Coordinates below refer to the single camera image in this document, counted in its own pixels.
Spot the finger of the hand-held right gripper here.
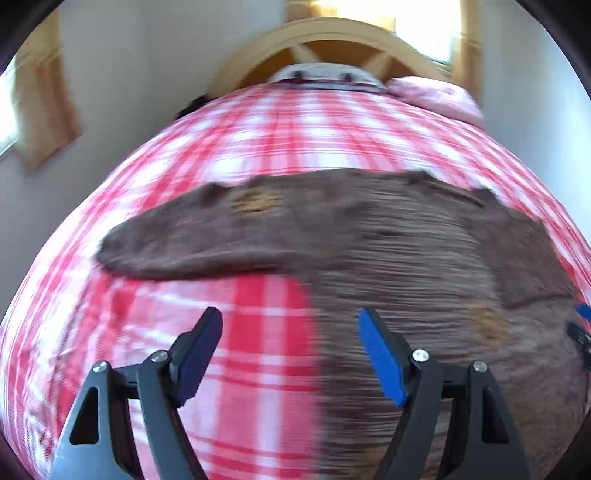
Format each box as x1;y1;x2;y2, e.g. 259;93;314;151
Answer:
566;302;591;361

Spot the brown knitted sweater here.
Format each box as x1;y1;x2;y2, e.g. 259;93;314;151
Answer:
97;168;587;480

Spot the small black object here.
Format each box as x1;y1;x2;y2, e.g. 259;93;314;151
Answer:
174;95;209;121

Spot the wooden arched headboard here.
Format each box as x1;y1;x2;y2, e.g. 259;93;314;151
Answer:
210;17;455;95

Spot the grey patterned pillow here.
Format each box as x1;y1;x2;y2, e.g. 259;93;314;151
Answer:
268;64;386;93

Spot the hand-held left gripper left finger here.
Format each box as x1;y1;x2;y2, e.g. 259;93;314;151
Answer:
50;307;224;480

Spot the orange side curtain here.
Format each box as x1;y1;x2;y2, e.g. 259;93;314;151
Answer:
11;14;84;171

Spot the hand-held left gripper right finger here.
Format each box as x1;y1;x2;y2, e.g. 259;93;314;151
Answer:
358;308;532;480

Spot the red plaid bed blanket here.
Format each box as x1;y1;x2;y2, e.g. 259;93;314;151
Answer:
0;83;591;480

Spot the side window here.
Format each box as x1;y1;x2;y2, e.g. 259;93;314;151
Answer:
0;69;20;158

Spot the bright window behind headboard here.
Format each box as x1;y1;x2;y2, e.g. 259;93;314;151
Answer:
286;0;462;65

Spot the pink pillow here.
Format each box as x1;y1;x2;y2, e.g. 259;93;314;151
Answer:
387;76;485;127

